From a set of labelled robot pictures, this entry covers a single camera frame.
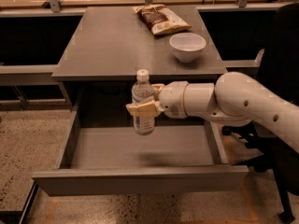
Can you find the brown snack chip bag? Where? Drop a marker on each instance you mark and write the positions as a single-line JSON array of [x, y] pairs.
[[160, 19]]

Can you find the grey drawer cabinet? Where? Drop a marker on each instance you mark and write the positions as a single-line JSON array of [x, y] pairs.
[[111, 44]]

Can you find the open grey top drawer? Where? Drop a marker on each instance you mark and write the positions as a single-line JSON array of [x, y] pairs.
[[102, 154]]

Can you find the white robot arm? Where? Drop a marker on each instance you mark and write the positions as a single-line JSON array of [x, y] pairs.
[[235, 100]]

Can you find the clear plastic water bottle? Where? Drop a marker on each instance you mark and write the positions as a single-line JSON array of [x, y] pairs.
[[142, 95]]

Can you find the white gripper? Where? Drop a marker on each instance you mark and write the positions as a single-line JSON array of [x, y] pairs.
[[173, 99]]

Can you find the white bowl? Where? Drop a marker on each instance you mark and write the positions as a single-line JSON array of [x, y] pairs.
[[187, 47]]

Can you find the grey metal frame rail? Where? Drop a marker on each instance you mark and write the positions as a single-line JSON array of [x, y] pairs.
[[32, 42]]

